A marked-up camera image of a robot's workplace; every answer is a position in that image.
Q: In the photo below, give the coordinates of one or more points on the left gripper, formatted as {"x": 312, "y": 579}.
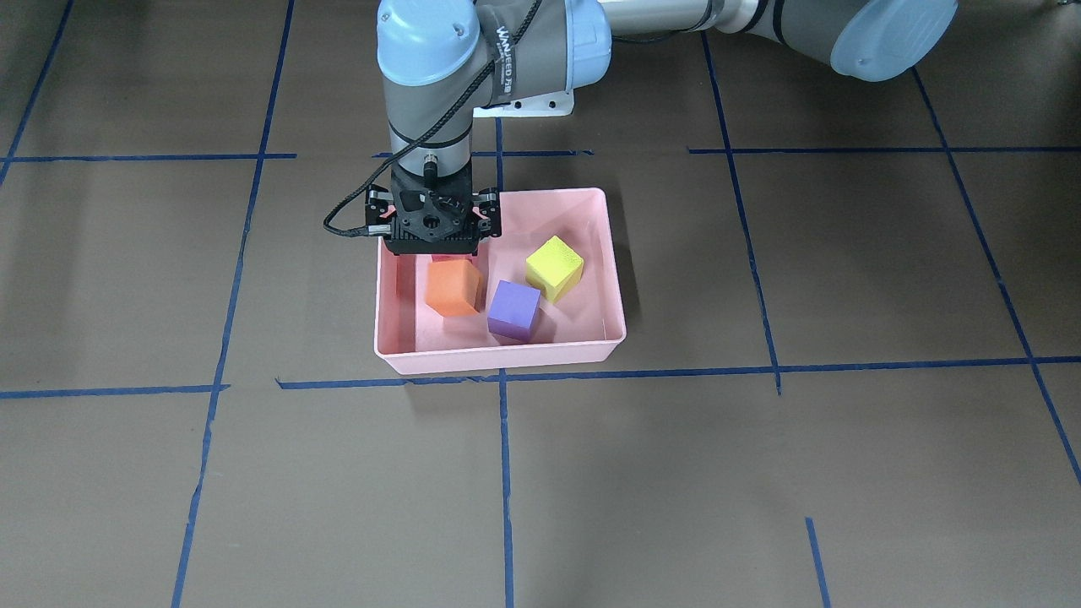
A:
{"x": 377, "y": 214}

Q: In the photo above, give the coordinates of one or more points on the orange foam block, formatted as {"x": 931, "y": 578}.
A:
{"x": 453, "y": 287}

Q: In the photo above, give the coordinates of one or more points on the purple foam block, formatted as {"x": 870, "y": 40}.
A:
{"x": 513, "y": 310}

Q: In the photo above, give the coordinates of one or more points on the yellow foam block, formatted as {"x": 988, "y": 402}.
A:
{"x": 554, "y": 269}

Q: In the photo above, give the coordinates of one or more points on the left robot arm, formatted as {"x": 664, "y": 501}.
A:
{"x": 441, "y": 60}

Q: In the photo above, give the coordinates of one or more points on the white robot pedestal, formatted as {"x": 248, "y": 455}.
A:
{"x": 556, "y": 104}

